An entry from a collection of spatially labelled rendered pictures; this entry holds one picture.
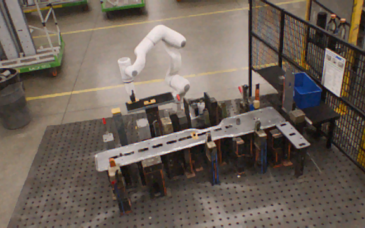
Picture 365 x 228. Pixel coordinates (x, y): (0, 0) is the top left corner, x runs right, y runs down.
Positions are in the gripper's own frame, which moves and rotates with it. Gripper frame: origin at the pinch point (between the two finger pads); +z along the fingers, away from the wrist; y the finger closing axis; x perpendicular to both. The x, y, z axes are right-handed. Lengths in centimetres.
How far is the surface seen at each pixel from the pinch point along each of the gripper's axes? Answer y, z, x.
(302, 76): 34, 11, 130
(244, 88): 32, 4, 77
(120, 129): 0.6, 22.3, -14.5
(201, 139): 45, 23, 32
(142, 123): 18.8, 11.4, -1.0
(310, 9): -128, 34, 289
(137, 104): 0.5, 6.4, 2.6
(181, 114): 19.5, 14.8, 28.9
